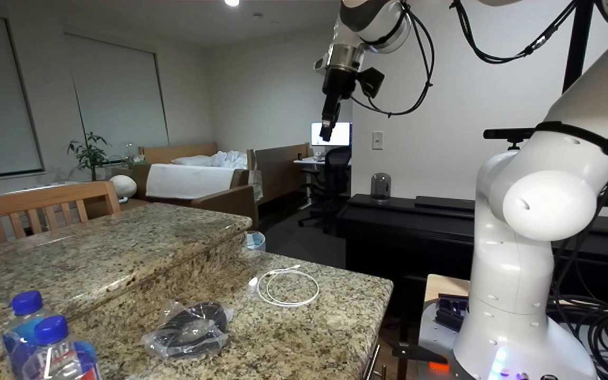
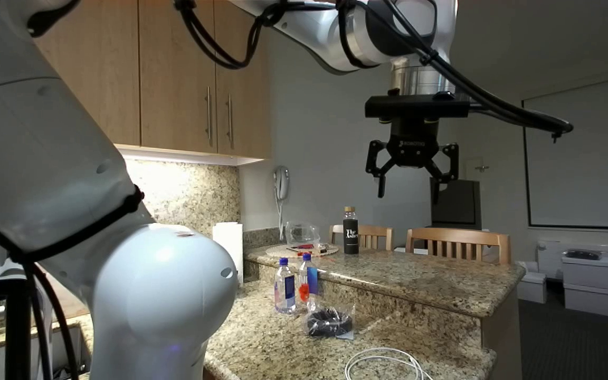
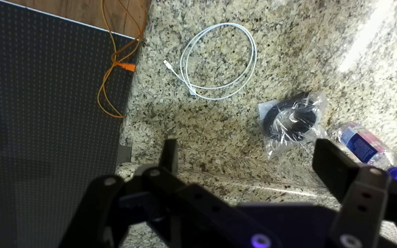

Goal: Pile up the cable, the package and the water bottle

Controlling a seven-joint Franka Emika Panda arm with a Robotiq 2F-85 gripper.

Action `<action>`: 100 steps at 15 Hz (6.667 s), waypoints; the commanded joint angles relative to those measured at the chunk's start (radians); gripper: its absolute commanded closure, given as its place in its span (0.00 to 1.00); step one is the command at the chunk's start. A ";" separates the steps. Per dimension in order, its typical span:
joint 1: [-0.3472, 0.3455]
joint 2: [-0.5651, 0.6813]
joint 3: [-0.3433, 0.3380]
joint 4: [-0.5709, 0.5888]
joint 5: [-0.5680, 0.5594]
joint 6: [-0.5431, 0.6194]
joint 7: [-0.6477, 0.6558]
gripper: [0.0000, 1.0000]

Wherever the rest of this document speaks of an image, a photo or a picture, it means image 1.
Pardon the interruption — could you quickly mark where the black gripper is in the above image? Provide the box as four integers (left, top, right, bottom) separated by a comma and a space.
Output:
318, 44, 365, 141

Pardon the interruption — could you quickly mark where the blue cap water bottle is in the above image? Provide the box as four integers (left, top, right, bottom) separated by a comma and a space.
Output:
3, 288, 56, 380
20, 315, 104, 380

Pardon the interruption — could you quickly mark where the lit computer monitor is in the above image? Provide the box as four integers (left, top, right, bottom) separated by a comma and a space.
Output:
308, 120, 355, 150

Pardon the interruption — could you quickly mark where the black office chair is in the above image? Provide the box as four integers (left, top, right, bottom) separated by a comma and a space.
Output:
298, 145, 353, 233

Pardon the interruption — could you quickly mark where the glass jar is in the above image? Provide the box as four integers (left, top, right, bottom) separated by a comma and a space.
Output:
370, 170, 392, 200

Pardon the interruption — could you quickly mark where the black digital piano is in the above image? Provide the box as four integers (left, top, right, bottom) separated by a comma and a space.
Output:
335, 193, 608, 312

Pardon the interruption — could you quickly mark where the small clear glass cup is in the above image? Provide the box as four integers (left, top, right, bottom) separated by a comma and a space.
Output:
243, 227, 269, 255

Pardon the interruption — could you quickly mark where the wooden bed with white sheets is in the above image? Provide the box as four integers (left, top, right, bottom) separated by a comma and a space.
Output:
138, 141, 312, 227

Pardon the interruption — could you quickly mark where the wooden board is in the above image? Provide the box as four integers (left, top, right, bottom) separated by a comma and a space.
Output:
423, 272, 475, 309

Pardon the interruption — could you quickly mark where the white window blind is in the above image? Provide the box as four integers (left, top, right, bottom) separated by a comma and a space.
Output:
63, 29, 173, 160

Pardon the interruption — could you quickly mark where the white round fan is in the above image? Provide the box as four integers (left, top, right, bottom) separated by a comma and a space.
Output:
108, 172, 140, 206

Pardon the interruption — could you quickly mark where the black box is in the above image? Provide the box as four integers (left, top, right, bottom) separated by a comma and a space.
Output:
432, 294, 473, 334

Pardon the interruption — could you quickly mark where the green potted plant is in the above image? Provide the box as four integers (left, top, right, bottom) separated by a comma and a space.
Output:
66, 129, 132, 183

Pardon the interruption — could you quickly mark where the black vertical pole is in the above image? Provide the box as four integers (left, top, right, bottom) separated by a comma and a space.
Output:
562, 0, 596, 93

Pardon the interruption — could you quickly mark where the orange object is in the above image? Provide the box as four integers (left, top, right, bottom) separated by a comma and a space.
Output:
427, 359, 455, 376

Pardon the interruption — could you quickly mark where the wooden slatted chair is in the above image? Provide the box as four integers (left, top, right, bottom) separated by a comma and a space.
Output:
0, 180, 123, 245

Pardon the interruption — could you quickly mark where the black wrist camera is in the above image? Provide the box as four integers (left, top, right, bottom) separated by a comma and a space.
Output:
355, 66, 387, 98

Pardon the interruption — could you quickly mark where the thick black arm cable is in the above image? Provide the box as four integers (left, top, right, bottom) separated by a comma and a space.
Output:
449, 0, 581, 66

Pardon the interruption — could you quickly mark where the black stereo camera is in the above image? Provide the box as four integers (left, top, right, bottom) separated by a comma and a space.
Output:
482, 125, 540, 151

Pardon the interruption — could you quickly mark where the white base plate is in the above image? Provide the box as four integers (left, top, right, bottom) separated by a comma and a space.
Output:
416, 299, 473, 360

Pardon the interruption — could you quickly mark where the black arm strap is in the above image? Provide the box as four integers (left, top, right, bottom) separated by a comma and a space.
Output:
534, 120, 608, 174

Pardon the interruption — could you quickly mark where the large white wall screen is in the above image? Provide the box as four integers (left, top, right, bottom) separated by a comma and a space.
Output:
0, 7, 47, 182

